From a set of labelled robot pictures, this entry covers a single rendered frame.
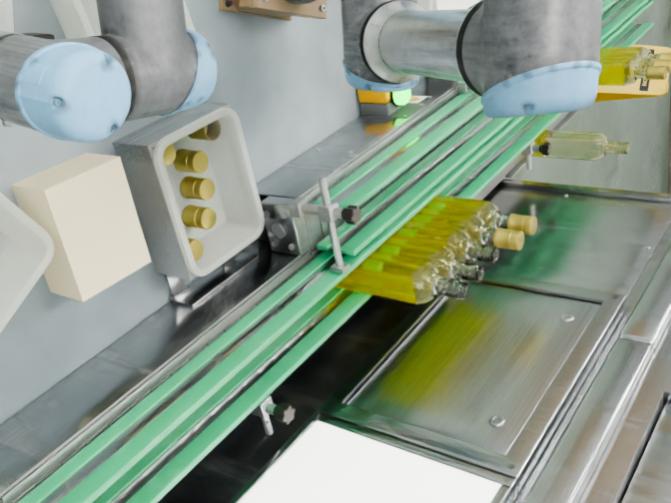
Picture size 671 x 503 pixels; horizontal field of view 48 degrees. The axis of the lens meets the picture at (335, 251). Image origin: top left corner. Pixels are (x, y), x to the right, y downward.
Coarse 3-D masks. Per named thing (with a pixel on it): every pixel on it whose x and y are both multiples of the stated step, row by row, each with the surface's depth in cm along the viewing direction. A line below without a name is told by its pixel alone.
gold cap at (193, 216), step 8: (192, 208) 117; (200, 208) 117; (208, 208) 116; (184, 216) 118; (192, 216) 117; (200, 216) 116; (208, 216) 116; (216, 216) 118; (184, 224) 118; (192, 224) 117; (200, 224) 116; (208, 224) 117
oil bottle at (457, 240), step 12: (408, 228) 135; (420, 228) 134; (432, 228) 133; (444, 228) 132; (408, 240) 132; (420, 240) 131; (432, 240) 129; (444, 240) 128; (456, 240) 128; (468, 240) 129; (456, 252) 128
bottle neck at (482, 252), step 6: (468, 246) 128; (474, 246) 127; (480, 246) 127; (486, 246) 126; (492, 246) 127; (468, 252) 128; (474, 252) 127; (480, 252) 126; (486, 252) 126; (492, 252) 125; (498, 252) 127; (468, 258) 129; (474, 258) 128; (480, 258) 127; (486, 258) 126; (492, 258) 126
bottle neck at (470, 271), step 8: (456, 264) 124; (464, 264) 123; (472, 264) 123; (480, 264) 122; (456, 272) 124; (464, 272) 123; (472, 272) 122; (480, 272) 124; (472, 280) 123; (480, 280) 123
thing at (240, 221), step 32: (192, 128) 108; (224, 128) 116; (160, 160) 104; (224, 160) 120; (224, 192) 123; (256, 192) 120; (224, 224) 126; (256, 224) 123; (192, 256) 111; (224, 256) 117
